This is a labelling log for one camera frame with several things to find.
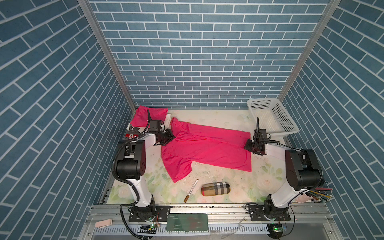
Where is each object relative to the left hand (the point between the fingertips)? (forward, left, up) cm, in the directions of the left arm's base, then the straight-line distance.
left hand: (175, 135), depth 98 cm
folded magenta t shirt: (+12, +25, +3) cm, 28 cm away
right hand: (-5, -47, -3) cm, 48 cm away
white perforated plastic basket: (+20, -75, -4) cm, 77 cm away
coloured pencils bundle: (-40, -72, +7) cm, 83 cm away
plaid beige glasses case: (-34, -24, -2) cm, 42 cm away
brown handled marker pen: (-35, -10, -6) cm, 37 cm away
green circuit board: (-48, -9, -3) cm, 49 cm away
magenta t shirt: (-3, -20, -8) cm, 21 cm away
